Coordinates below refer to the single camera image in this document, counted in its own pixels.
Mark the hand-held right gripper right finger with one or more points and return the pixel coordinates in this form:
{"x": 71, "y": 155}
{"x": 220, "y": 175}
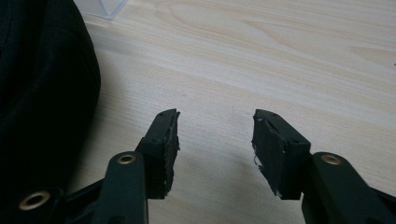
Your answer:
{"x": 280, "y": 152}

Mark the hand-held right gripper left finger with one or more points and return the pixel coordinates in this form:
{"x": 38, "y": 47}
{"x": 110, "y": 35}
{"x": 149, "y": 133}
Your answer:
{"x": 160, "y": 146}

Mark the clear plastic box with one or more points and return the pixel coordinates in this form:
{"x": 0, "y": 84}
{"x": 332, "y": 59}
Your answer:
{"x": 104, "y": 6}

